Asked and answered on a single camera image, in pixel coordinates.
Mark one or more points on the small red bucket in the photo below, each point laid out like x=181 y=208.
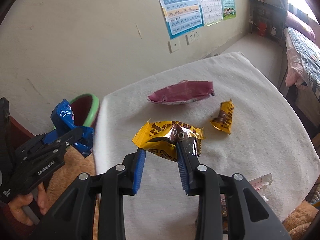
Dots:
x=262 y=26

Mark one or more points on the white wall socket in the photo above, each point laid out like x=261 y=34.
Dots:
x=190 y=37

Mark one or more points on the pink strawberry carton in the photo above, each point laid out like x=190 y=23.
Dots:
x=261 y=184

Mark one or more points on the blue pinyin wall poster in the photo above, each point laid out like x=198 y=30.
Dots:
x=182 y=16

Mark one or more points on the pink pillow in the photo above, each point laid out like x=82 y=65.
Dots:
x=292 y=21

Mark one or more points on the red bin with green rim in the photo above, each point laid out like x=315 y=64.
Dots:
x=85 y=109

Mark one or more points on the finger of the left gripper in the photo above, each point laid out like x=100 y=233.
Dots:
x=62 y=139

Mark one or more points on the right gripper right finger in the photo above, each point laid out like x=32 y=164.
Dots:
x=248 y=215

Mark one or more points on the dark bedside shelf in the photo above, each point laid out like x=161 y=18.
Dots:
x=272 y=15

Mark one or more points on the yellow chocolate wrapper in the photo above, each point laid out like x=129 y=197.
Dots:
x=161 y=137
x=223 y=122

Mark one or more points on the blue foil wrapper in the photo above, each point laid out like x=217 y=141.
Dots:
x=63 y=119

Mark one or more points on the bed with plaid quilt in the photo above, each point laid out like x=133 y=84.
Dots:
x=303 y=72

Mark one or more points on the white table cloth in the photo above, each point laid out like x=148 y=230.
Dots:
x=266 y=137

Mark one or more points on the white grid wall poster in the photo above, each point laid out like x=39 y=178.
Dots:
x=212 y=11

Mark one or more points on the dark pink snack bag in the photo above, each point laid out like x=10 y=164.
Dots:
x=183 y=93

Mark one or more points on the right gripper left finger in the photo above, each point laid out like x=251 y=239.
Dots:
x=72 y=215

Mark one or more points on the person left hand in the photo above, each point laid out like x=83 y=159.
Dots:
x=17 y=203

